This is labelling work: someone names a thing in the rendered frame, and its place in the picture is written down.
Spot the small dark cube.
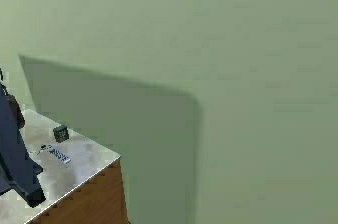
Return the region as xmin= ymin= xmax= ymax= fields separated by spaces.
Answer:
xmin=52 ymin=124 xmax=70 ymax=144

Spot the wooden cabinet with pale top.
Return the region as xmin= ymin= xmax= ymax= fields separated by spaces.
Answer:
xmin=0 ymin=108 xmax=131 ymax=224

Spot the blue and white key tag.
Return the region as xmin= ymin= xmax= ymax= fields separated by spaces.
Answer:
xmin=36 ymin=143 xmax=72 ymax=165

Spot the dark blue television set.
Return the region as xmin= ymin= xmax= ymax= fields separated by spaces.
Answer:
xmin=0 ymin=23 xmax=47 ymax=209

